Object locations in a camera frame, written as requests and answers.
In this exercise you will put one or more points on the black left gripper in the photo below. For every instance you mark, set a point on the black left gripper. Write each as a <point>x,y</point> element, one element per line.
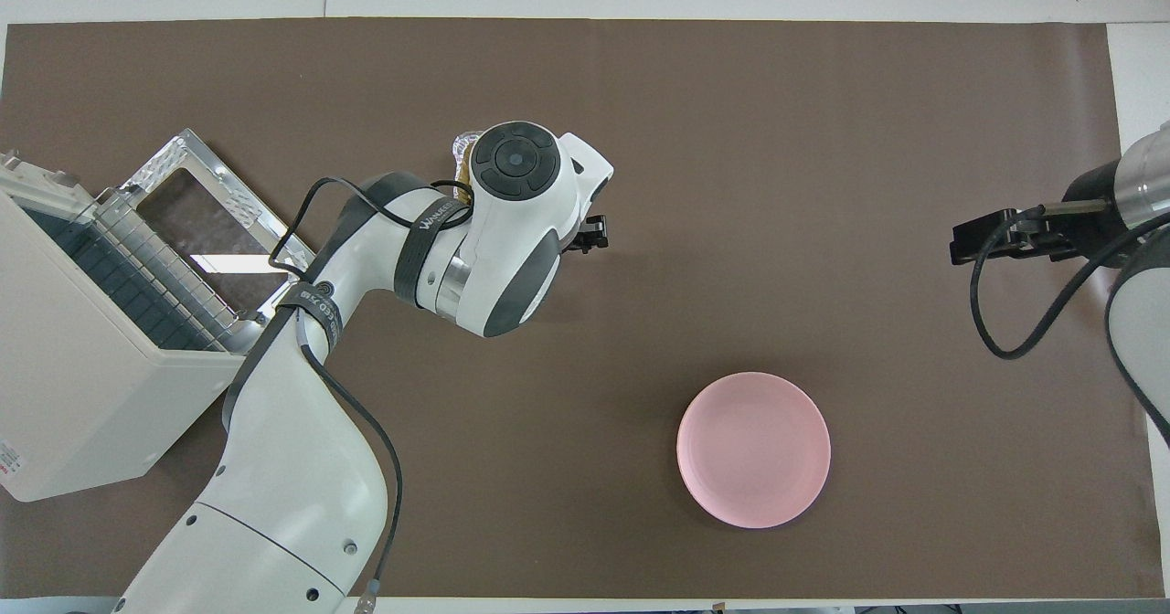
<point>590,233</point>

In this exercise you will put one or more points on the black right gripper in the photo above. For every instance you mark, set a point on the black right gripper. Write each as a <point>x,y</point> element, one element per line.
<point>987,235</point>

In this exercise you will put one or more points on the aluminium foil tray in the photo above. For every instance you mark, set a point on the aluminium foil tray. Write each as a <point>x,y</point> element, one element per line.
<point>462,143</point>

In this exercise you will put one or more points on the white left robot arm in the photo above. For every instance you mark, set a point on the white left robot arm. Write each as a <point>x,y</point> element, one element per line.
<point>292,449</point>

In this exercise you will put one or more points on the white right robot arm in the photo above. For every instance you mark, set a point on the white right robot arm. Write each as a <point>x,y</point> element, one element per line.
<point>1143,312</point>

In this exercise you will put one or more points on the glass oven door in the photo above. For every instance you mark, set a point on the glass oven door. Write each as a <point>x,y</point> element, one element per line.
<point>219,221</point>

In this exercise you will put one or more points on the white toaster oven body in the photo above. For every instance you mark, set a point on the white toaster oven body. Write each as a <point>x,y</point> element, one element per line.
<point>82,395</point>

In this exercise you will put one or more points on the brown table mat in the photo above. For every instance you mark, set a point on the brown table mat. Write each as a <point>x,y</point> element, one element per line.
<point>731,185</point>

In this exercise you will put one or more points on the pink round plate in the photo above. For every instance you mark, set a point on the pink round plate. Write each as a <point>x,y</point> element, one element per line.
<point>754,449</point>

